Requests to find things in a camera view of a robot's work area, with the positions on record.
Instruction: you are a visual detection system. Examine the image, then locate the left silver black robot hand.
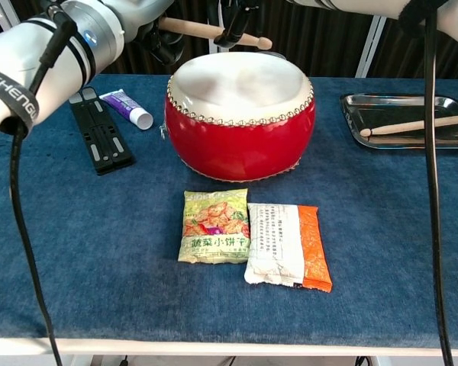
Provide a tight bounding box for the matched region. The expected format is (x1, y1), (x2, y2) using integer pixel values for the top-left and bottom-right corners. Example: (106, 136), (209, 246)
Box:
(131, 11), (186, 65)

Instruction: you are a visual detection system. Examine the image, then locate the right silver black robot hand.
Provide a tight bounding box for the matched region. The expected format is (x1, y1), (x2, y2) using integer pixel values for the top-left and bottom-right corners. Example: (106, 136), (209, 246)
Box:
(208, 0), (264, 50)

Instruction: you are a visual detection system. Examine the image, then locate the wooden drumstick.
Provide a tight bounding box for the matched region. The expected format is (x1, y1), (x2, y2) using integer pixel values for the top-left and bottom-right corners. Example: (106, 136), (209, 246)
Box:
(360, 113), (458, 137)
(160, 17), (273, 50)

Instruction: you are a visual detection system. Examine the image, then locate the red drum with white skin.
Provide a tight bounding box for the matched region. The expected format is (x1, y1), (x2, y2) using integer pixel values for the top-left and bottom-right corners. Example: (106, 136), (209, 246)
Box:
(160, 51), (317, 183)

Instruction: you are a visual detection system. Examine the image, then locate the stainless steel tray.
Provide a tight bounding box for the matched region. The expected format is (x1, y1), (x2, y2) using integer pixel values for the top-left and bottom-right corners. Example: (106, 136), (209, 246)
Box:
(339, 93), (458, 149)

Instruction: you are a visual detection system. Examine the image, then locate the purple white tube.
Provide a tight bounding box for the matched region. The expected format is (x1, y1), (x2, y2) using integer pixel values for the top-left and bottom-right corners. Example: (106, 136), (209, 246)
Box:
(98, 88), (154, 130)

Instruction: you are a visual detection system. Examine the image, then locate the black pleated curtain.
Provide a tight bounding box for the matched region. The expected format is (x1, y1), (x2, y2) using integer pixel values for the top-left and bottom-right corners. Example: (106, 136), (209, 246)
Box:
(98, 0), (458, 79)

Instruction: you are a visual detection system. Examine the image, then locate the black folding stand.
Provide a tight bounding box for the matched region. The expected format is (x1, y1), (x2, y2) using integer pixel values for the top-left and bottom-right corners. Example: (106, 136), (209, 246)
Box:
(68, 86), (135, 176)

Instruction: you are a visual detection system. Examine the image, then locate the green snack packet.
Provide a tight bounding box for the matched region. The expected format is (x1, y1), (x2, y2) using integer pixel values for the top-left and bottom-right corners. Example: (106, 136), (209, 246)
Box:
(177, 188), (251, 265)

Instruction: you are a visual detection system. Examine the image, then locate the blue table cloth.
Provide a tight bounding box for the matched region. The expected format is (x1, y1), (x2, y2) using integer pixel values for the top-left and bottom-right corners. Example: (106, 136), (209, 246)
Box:
(0, 72), (458, 350)

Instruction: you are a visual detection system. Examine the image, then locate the white orange snack packet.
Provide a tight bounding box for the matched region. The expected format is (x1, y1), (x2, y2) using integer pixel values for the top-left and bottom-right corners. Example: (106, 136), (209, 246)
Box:
(244, 202), (334, 294)

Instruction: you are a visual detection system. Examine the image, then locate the white metal frame post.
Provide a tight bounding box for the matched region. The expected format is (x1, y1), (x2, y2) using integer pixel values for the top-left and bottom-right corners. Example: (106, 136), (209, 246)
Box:
(355, 14), (387, 79)

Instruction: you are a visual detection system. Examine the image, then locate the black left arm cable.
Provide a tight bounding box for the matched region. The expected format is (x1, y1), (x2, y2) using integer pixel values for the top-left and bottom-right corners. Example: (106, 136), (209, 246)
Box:
(9, 11), (77, 366)

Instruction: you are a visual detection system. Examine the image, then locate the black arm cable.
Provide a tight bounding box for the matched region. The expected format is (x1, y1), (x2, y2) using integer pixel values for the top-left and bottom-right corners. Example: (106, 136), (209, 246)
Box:
(9, 11), (77, 366)
(423, 14), (455, 366)

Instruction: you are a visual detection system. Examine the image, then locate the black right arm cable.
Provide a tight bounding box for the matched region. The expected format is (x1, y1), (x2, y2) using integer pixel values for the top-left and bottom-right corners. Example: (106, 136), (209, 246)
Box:
(423, 14), (455, 366)

